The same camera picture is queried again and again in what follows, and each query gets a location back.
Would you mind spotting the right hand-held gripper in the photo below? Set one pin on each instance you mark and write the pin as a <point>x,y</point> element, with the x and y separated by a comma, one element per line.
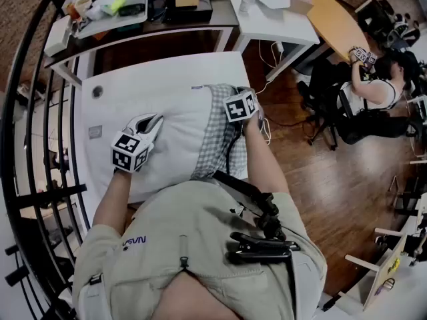
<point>238,108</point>

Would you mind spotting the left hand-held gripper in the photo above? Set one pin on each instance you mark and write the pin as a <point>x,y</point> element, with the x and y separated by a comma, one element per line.
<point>128,152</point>

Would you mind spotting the white pillow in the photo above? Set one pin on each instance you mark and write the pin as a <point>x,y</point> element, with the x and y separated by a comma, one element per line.
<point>173,138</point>

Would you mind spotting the grey checked pillowcase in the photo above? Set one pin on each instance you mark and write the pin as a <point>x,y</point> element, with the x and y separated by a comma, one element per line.
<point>213,135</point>

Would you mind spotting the person's left forearm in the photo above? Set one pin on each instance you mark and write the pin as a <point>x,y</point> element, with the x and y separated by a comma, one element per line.
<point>110,198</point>

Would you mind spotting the white work table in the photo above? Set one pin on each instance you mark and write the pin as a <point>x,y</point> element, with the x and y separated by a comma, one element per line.
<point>166,72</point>

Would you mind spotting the white power adapter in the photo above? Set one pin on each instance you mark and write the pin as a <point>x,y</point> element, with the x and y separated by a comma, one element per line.
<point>279,47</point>

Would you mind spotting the black clip-mounted screen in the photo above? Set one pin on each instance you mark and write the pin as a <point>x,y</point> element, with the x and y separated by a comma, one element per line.
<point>247,192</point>

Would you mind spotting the black office chair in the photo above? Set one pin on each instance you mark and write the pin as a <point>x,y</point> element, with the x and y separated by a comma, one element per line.
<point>373,128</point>
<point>377,15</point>
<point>320,88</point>

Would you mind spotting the white side table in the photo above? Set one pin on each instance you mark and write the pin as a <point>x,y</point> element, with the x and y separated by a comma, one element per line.
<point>277,25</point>

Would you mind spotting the dark-topped white-framed table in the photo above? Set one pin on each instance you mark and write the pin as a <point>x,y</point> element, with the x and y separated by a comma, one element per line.
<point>227,15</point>

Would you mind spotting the beige zip vest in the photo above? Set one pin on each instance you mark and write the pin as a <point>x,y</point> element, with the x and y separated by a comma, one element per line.
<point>187,218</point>

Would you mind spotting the white paper cup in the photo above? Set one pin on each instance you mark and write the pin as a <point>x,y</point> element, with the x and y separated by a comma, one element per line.
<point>247,3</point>

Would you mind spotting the black flat box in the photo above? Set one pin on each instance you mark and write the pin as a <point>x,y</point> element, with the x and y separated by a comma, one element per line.
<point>190,13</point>

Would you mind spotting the white plastic tray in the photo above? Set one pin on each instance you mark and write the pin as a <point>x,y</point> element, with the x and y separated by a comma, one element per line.
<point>133,20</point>

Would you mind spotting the black metal railing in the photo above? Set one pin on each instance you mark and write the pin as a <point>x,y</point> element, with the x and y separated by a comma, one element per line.
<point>53,198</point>

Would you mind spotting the black pouch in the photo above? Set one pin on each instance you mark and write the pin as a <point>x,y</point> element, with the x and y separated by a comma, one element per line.
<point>131,9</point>

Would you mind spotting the flat white box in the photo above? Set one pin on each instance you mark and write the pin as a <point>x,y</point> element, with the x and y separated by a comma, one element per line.
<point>56,37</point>

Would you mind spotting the neon yellow cloth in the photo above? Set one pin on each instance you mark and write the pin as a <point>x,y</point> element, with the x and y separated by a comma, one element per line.
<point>115,2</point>

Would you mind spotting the round wooden table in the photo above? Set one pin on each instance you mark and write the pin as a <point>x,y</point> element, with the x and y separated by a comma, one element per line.
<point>333,22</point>

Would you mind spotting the person's bare chest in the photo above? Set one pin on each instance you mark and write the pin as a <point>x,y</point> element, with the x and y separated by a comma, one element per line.
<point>197,300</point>

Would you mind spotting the light wooden panel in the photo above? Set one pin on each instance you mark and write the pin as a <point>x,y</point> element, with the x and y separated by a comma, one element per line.
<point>392,248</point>

